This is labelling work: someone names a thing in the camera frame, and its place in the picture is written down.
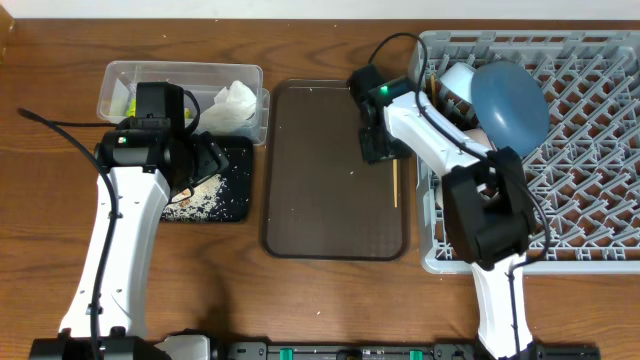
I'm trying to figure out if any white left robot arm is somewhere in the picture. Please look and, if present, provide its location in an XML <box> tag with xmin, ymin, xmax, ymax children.
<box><xmin>29</xmin><ymin>82</ymin><xmax>228</xmax><ymax>359</ymax></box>

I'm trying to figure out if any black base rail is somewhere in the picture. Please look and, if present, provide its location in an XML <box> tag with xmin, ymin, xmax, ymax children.
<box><xmin>225</xmin><ymin>342</ymin><xmax>601</xmax><ymax>360</ymax></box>

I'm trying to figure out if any clear plastic waste bin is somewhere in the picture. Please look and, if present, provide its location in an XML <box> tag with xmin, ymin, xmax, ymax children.
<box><xmin>97</xmin><ymin>60</ymin><xmax>270</xmax><ymax>146</ymax></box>

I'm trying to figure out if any black rectangular waste tray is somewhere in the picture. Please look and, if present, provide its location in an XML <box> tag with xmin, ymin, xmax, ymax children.
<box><xmin>195</xmin><ymin>135</ymin><xmax>254</xmax><ymax>223</ymax></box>

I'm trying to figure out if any dark brown serving tray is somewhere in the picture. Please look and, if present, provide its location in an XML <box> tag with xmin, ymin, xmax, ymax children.
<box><xmin>260</xmin><ymin>79</ymin><xmax>411</xmax><ymax>261</ymax></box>

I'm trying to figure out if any wooden chopstick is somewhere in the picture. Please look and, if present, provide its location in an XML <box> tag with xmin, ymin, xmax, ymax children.
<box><xmin>392</xmin><ymin>159</ymin><xmax>399</xmax><ymax>208</ymax></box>
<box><xmin>430</xmin><ymin>73</ymin><xmax>438</xmax><ymax>107</ymax></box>

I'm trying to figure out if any leftover rice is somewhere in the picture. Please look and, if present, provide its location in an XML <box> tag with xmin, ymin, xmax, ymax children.
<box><xmin>161</xmin><ymin>175</ymin><xmax>226</xmax><ymax>222</ymax></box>

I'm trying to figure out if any dark blue plate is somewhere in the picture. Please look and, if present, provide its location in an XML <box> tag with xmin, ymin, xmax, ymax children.
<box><xmin>471</xmin><ymin>61</ymin><xmax>550</xmax><ymax>158</ymax></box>

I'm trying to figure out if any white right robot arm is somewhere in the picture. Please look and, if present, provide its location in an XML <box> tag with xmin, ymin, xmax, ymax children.
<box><xmin>348</xmin><ymin>64</ymin><xmax>535</xmax><ymax>359</ymax></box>

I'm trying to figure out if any yellow green snack wrapper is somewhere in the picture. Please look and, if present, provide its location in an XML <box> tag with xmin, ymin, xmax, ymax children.
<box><xmin>125</xmin><ymin>98</ymin><xmax>196</xmax><ymax>121</ymax></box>

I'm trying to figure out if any white napkin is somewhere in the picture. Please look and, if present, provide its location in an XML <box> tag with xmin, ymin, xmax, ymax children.
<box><xmin>198</xmin><ymin>80</ymin><xmax>257</xmax><ymax>135</ymax></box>

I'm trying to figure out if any white cup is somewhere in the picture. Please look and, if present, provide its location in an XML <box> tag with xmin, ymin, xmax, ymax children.
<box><xmin>434</xmin><ymin>184</ymin><xmax>444</xmax><ymax>209</ymax></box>

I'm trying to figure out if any light blue bowl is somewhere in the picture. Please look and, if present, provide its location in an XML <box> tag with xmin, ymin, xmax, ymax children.
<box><xmin>440</xmin><ymin>62</ymin><xmax>476</xmax><ymax>104</ymax></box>

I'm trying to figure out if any pink bowl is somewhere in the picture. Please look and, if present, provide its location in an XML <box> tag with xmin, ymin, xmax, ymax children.
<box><xmin>466</xmin><ymin>128</ymin><xmax>495</xmax><ymax>150</ymax></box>

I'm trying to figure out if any grey plastic dishwasher rack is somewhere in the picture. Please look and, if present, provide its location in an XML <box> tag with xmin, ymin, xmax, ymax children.
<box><xmin>410</xmin><ymin>30</ymin><xmax>639</xmax><ymax>275</ymax></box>

